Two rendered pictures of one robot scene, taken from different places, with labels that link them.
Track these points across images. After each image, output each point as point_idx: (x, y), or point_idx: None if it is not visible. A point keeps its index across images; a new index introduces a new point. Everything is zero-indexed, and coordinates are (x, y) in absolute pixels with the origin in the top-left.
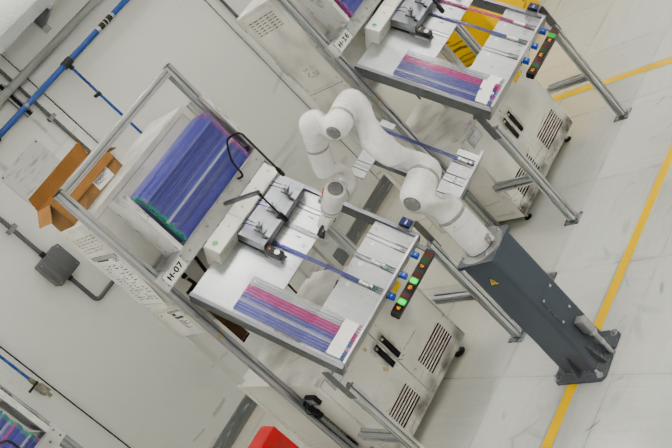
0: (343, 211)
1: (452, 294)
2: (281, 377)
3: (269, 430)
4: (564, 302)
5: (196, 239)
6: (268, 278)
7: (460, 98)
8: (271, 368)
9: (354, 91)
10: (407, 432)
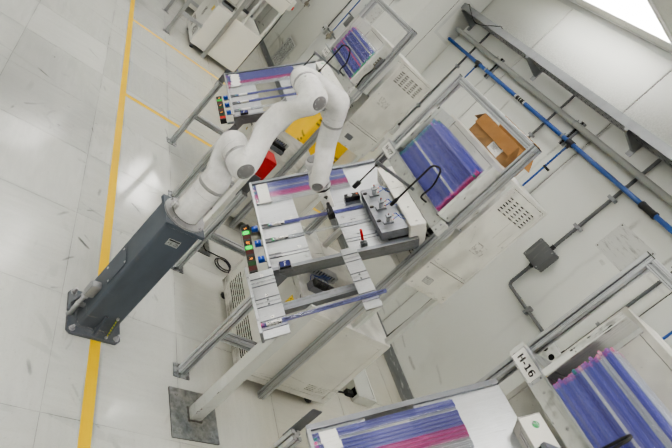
0: None
1: (245, 339)
2: (318, 244)
3: (266, 156)
4: (112, 275)
5: (399, 165)
6: (341, 191)
7: (352, 418)
8: None
9: (312, 88)
10: (205, 232)
